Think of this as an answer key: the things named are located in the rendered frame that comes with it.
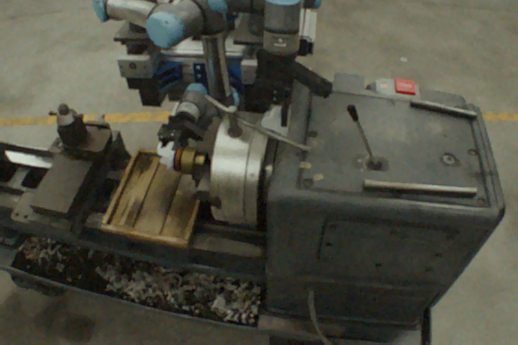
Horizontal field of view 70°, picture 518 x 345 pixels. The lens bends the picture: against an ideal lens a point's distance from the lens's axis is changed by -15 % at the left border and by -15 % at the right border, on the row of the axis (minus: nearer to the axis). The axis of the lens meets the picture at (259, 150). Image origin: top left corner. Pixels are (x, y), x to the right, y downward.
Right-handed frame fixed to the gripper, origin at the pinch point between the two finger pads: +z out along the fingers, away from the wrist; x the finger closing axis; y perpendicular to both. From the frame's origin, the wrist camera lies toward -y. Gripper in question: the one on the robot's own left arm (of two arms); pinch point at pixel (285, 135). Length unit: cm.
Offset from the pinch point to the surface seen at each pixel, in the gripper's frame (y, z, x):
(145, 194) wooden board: 47, 38, -21
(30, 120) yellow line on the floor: 213, 85, -155
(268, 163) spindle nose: 4.5, 12.1, -7.5
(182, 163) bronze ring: 29.4, 17.6, -11.4
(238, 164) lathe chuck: 11.4, 10.3, -2.2
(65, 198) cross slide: 71, 33, -6
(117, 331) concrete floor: 78, 130, -24
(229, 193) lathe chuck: 13.0, 17.7, 0.3
